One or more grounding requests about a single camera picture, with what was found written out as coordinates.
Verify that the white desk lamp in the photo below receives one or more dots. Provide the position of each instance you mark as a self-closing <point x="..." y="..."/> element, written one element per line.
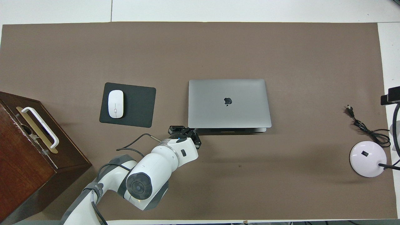
<point x="367" y="159"/>

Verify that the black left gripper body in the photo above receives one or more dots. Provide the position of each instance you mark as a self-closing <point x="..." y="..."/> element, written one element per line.
<point x="186" y="134"/>

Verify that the white computer mouse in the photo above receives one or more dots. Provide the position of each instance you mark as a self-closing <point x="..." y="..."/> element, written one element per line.
<point x="115" y="104"/>

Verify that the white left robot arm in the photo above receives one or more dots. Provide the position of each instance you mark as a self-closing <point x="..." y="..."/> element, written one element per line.
<point x="156" y="168"/>

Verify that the dark brown wooden box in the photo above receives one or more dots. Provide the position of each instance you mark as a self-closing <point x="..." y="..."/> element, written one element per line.
<point x="22" y="168"/>

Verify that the black mouse pad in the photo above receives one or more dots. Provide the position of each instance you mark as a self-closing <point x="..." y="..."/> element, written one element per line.
<point x="137" y="106"/>

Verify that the brown paper table mat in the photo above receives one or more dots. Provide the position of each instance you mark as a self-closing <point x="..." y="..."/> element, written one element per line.
<point x="200" y="187"/>

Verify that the silver grey laptop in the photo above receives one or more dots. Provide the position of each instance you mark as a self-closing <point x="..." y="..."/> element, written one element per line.
<point x="228" y="103"/>

